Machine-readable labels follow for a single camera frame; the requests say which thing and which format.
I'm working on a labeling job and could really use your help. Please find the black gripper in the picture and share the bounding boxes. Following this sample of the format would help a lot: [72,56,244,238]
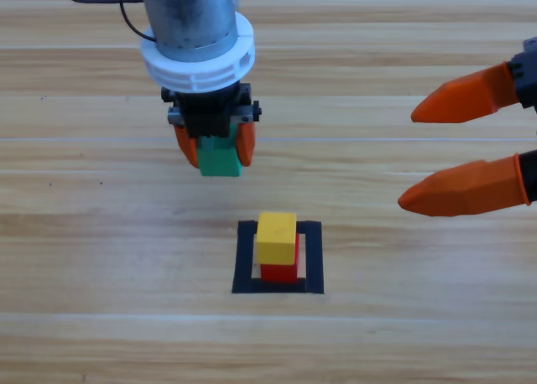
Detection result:
[410,35,537,124]
[161,83,262,170]

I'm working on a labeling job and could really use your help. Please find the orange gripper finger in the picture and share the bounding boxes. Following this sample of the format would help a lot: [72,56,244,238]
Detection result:
[397,148,537,218]

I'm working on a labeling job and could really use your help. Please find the green wooden cube block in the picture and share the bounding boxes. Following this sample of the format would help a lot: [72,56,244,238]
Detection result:
[198,122,245,178]

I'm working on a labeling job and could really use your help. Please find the yellow wooden cube block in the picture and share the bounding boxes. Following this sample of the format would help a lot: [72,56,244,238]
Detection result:
[256,211,298,265]

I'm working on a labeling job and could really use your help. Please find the red wooden cube block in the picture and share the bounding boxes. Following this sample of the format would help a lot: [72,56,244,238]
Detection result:
[259,231,301,283]

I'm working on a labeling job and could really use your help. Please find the black tape square outline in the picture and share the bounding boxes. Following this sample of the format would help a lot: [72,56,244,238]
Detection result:
[231,220,326,295]

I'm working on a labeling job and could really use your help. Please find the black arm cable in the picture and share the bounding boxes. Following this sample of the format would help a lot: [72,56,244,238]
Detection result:
[69,0,157,41]

